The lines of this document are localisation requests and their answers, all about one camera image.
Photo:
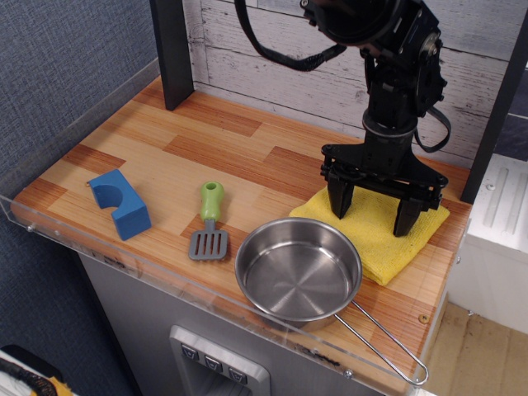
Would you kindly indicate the black vertical post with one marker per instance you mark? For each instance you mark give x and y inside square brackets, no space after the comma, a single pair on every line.
[169,26]
[504,99]

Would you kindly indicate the white ridged side unit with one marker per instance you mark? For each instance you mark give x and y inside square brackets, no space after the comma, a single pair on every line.
[489,277]

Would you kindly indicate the green handled grey spatula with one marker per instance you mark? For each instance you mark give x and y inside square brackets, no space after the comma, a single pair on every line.
[210,243]

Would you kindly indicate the stainless steel pan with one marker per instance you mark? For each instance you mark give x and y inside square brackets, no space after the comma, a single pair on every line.
[305,273]

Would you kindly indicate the clear acrylic guard rail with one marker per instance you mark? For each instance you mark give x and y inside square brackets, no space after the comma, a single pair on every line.
[267,165]

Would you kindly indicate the black yellow object corner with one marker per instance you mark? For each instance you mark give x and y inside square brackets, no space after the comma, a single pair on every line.
[38,384]

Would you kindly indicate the black left vertical post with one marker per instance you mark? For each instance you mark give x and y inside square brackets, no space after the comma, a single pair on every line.
[169,26]

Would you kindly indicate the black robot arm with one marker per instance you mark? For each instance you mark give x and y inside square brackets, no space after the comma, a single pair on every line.
[400,43]

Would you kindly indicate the yellow cloth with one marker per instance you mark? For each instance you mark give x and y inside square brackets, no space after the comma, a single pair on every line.
[369,225]

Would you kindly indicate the silver dispenser button panel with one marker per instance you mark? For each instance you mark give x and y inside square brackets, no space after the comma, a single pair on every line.
[207,368]

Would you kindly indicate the blue arch wooden block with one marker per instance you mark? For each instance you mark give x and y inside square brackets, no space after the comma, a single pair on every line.
[130,215]

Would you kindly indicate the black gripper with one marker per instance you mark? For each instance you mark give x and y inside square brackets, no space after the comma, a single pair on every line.
[387,166]

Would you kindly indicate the black right vertical post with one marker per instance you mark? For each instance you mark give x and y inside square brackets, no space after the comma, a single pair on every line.
[504,99]

